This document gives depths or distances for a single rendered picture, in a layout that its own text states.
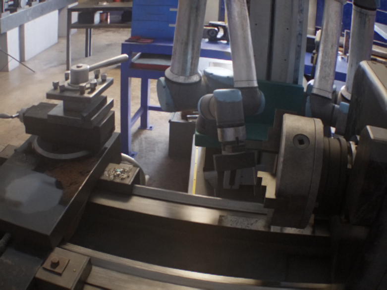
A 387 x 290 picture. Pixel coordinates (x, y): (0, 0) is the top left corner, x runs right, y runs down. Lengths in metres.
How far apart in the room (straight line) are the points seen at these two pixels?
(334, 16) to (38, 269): 1.36
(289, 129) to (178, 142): 2.25
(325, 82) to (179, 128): 1.65
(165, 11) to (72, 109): 1.71
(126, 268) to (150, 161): 2.10
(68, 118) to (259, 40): 1.06
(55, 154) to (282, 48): 1.19
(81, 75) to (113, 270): 0.56
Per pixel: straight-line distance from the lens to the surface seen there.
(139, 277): 1.00
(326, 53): 1.60
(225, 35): 2.85
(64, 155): 1.27
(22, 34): 5.82
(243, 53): 1.52
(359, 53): 1.74
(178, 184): 2.83
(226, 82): 1.78
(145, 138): 3.37
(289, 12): 1.96
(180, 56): 1.66
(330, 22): 1.62
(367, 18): 1.68
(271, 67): 2.02
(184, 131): 3.02
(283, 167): 0.82
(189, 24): 1.59
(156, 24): 2.90
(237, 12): 1.54
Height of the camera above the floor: 1.57
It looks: 29 degrees down
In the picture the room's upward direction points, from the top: 3 degrees clockwise
